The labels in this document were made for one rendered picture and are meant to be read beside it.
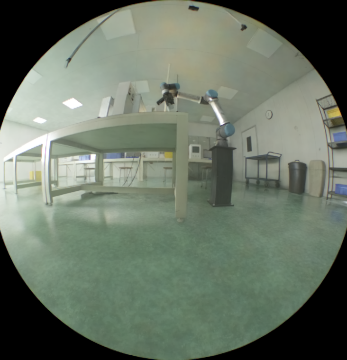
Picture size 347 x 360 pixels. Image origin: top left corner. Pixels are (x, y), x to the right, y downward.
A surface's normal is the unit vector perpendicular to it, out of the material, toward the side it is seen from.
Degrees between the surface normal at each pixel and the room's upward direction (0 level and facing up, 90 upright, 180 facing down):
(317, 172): 93
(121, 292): 0
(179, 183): 90
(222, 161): 90
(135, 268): 0
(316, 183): 93
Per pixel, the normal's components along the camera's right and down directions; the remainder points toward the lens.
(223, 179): -0.03, 0.07
